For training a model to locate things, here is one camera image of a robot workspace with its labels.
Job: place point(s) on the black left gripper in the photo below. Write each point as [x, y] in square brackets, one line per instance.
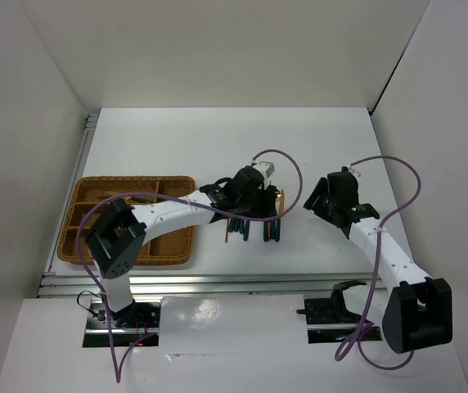
[265, 210]

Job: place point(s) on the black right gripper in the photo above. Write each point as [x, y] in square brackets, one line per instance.
[321, 189]

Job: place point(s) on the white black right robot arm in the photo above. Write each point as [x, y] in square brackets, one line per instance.
[412, 310]

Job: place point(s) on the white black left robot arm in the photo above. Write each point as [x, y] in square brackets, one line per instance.
[120, 232]

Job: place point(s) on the copper chopstick left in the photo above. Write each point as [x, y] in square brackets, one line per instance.
[227, 231]

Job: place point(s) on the brown wicker divided tray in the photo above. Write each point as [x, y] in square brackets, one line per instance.
[170, 249]

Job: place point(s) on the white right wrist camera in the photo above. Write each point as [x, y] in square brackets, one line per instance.
[351, 169]

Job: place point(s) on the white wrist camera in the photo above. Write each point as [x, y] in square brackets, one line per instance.
[264, 167]
[351, 169]

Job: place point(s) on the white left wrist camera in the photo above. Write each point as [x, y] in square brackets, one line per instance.
[264, 167]

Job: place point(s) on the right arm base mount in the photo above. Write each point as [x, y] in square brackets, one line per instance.
[328, 319]

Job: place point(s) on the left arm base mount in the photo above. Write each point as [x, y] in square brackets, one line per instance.
[141, 323]

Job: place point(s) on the aluminium frame rail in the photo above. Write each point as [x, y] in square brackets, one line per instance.
[214, 142]

